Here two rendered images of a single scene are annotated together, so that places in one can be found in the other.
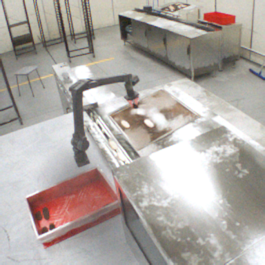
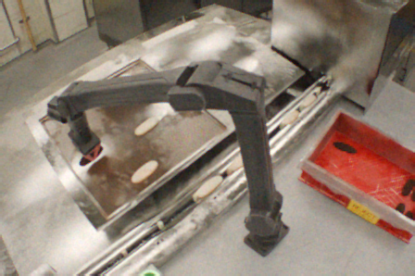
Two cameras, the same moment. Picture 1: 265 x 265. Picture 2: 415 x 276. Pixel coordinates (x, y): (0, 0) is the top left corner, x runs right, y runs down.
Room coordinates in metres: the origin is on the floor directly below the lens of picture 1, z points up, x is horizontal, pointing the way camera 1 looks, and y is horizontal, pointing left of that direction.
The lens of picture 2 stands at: (1.65, 0.71, 1.65)
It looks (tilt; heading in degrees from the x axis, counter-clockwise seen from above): 46 degrees down; 250
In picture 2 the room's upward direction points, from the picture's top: 4 degrees counter-clockwise
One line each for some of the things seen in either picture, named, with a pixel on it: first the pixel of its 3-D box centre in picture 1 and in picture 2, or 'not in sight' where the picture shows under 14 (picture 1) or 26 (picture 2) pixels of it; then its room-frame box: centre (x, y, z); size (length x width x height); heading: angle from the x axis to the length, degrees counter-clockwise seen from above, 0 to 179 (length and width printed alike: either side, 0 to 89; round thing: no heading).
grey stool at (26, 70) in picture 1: (29, 81); not in sight; (4.48, 1.85, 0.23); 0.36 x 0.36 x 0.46; 68
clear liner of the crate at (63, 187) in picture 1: (72, 204); (374, 171); (0.94, 0.38, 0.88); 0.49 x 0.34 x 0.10; 117
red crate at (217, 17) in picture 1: (219, 17); not in sight; (4.83, -1.75, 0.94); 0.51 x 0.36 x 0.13; 26
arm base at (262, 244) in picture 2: (80, 155); (268, 230); (1.37, 0.38, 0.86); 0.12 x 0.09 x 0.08; 22
